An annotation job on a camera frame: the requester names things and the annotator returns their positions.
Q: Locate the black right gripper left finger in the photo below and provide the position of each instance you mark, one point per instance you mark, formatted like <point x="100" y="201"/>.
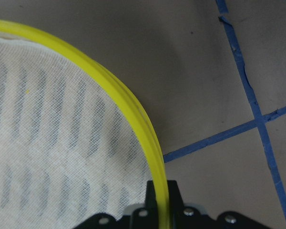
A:
<point x="150" y="196"/>

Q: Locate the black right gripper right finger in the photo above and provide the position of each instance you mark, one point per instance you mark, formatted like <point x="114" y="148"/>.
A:
<point x="175" y="198"/>

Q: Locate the yellow steamer top layer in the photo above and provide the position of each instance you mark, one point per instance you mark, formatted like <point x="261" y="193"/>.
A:
<point x="74" y="140"/>

